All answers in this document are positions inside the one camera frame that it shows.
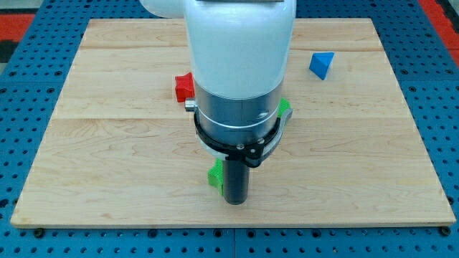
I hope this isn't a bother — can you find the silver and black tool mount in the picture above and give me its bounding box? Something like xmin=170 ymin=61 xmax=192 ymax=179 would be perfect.
xmin=184 ymin=85 xmax=293 ymax=168

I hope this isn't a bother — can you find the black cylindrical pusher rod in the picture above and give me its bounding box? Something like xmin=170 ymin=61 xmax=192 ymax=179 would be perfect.
xmin=222 ymin=161 xmax=250 ymax=205

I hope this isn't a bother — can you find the green circle block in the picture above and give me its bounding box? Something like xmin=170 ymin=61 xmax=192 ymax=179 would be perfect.
xmin=278 ymin=97 xmax=290 ymax=118

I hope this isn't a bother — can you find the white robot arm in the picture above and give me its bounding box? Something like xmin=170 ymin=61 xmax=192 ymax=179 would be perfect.
xmin=141 ymin=0 xmax=296 ymax=205

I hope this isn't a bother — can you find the green star block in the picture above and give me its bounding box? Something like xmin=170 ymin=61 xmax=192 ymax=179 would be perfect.
xmin=207 ymin=159 xmax=224 ymax=196

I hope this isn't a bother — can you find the red star block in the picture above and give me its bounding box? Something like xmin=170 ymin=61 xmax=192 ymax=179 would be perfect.
xmin=175 ymin=72 xmax=195 ymax=102

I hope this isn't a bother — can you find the blue triangle block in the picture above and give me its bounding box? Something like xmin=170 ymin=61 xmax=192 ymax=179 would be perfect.
xmin=309 ymin=52 xmax=334 ymax=80

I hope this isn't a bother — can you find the wooden board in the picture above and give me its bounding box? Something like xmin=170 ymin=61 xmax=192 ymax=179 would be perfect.
xmin=11 ymin=19 xmax=455 ymax=229

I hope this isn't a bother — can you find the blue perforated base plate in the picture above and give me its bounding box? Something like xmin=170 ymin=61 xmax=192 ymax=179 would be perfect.
xmin=1 ymin=0 xmax=458 ymax=257

